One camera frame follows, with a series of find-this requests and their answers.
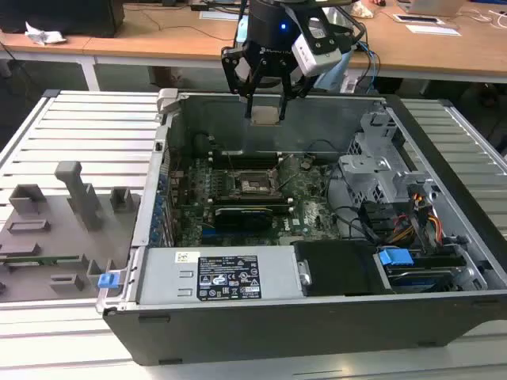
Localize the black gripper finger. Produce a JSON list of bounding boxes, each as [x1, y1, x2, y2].
[[276, 58, 316, 121], [220, 46, 265, 120]]

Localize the silver CPU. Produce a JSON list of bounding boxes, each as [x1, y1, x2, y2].
[[251, 104, 283, 127]]

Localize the metal socket cover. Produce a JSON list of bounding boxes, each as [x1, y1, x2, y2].
[[271, 154, 306, 195]]

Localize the RAM slot with white latches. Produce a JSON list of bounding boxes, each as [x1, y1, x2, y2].
[[208, 150, 280, 156], [205, 197, 294, 203], [208, 158, 281, 164]]

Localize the CPU socket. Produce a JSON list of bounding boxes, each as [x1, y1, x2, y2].
[[233, 169, 284, 199]]

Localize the blue expansion slot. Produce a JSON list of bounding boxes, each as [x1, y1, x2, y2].
[[201, 227, 223, 245]]

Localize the white paper sheet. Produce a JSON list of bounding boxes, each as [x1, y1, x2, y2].
[[199, 10, 251, 21], [404, 22, 463, 37]]

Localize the grey case corner latch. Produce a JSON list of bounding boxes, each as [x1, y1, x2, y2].
[[156, 88, 180, 116]]

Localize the wooden desk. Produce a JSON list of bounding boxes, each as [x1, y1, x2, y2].
[[0, 0, 507, 94]]

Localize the white crumpled cloth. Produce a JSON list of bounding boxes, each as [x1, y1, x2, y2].
[[351, 0, 376, 20]]

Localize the silver drive cage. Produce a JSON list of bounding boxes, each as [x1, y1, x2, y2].
[[338, 110, 436, 207]]

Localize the green RAM stick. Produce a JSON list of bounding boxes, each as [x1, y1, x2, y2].
[[213, 199, 292, 210], [0, 256, 81, 265]]

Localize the green motherboard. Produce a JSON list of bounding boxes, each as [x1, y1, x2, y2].
[[168, 152, 345, 247]]

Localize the black graphics card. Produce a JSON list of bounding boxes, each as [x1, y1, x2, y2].
[[213, 205, 275, 235]]

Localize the silver laptop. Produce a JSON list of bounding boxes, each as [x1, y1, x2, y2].
[[397, 0, 465, 17]]

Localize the black equipment box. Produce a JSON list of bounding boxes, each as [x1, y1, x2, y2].
[[0, 0, 124, 40]]

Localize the crumpled white paper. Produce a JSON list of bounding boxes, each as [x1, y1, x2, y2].
[[24, 20, 67, 46]]

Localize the hard disk in blue carrier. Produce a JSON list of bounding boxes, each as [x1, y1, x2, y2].
[[374, 245, 471, 295]]

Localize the grey power supply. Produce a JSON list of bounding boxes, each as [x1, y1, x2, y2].
[[136, 245, 302, 306]]

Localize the grey parts rack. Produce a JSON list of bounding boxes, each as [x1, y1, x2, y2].
[[0, 160, 142, 304]]

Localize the blue case latch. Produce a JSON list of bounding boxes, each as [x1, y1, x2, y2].
[[97, 272, 120, 291]]

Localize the black PC case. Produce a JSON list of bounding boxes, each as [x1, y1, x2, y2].
[[97, 89, 507, 367]]

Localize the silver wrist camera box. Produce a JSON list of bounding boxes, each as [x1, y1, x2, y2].
[[292, 33, 342, 76]]

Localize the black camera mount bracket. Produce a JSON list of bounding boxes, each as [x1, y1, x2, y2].
[[295, 4, 360, 52]]

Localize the thin black wire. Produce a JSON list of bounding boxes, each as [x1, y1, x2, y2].
[[303, 138, 357, 160]]

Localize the blue cable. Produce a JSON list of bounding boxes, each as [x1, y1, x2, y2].
[[358, 41, 382, 94]]

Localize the thick black cable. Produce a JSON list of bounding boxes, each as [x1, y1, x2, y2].
[[331, 205, 375, 242]]

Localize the orange yellow wire bundle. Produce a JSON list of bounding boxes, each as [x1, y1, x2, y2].
[[411, 192, 444, 243]]

